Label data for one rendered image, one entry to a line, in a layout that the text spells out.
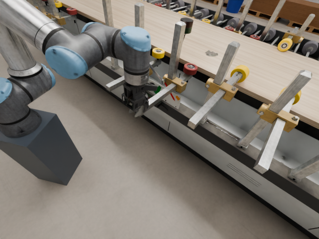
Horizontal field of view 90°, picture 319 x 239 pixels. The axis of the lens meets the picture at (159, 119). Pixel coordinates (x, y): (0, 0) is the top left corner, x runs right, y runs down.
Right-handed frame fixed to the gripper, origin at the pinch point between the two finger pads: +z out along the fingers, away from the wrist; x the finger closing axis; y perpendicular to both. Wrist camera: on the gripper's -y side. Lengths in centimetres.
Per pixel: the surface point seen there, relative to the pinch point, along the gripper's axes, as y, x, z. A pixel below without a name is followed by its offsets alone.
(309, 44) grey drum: -176, 52, -4
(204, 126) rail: -26.8, 24.5, 12.0
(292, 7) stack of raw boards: -613, -11, 30
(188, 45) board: -66, -17, -8
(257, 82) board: -57, 34, -8
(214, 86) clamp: -26.7, 20.9, -13.8
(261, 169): -1, 50, -12
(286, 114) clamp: -30, 50, -15
